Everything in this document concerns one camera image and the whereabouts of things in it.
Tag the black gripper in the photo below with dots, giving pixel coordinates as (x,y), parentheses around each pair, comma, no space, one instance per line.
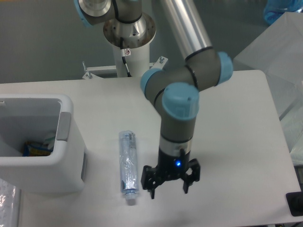
(170,168)

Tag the clear plastic water bottle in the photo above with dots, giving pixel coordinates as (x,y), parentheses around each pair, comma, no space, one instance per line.
(129,178)

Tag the clear plastic wrapper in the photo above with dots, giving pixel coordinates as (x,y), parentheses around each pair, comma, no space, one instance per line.
(49,140)

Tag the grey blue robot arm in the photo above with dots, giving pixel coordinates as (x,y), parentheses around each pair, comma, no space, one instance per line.
(174,94)

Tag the white trash can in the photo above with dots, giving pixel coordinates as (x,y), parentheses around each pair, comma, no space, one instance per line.
(29,117)

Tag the black device at edge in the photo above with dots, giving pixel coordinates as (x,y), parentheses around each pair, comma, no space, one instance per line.
(295,203)

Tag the yellow blue snack bag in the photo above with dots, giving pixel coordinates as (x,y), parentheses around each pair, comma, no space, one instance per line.
(34,149)

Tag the translucent plastic storage box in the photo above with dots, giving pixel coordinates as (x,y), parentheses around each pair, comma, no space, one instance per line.
(278,52)

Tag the clear plastic sheet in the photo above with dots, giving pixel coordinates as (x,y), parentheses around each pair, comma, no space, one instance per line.
(9,204)

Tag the blue plastic bag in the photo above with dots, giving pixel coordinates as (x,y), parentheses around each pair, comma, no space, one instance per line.
(274,9)

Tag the white pedestal base frame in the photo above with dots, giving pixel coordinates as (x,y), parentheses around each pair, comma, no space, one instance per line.
(110,71)

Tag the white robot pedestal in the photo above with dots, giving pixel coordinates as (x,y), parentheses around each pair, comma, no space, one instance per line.
(133,60)

